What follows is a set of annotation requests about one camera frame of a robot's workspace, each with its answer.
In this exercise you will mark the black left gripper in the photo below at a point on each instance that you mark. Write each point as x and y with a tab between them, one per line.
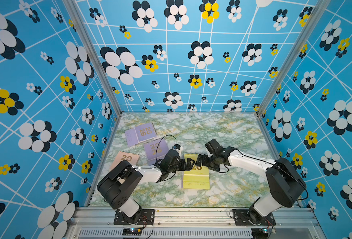
184	167

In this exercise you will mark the aluminium corner post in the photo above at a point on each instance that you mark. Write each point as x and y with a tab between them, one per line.
318	12
75	16

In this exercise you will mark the green circuit board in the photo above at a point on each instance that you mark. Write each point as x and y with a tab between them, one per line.
263	233
132	232

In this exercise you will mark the pink calendar left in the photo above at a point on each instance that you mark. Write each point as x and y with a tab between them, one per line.
132	158

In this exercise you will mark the purple calendar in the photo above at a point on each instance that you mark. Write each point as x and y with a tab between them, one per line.
155	150
140	134

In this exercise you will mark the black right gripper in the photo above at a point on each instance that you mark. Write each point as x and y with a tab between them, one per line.
203	162

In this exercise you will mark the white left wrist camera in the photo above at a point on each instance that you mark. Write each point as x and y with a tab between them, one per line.
178	148

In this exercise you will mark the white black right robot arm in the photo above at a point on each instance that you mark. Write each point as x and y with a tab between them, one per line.
285	184

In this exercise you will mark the aluminium front rail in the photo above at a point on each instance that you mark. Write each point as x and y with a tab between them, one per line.
193	223

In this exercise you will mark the green calendar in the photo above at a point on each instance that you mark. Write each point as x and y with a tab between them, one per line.
197	178

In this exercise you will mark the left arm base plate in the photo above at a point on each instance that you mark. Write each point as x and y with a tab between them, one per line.
146	216

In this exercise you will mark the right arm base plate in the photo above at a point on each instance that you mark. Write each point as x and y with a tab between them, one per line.
241	218

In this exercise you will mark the aluminium corner post right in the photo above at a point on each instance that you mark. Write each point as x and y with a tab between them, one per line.
318	12

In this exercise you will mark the left green circuit board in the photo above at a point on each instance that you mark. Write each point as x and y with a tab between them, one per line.
132	232

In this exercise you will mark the aluminium corner post left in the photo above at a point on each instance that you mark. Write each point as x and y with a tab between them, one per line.
75	16

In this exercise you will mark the right green circuit board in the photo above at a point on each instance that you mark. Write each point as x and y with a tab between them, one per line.
263	233

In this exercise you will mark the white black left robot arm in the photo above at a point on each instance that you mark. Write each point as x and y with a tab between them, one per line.
118	185

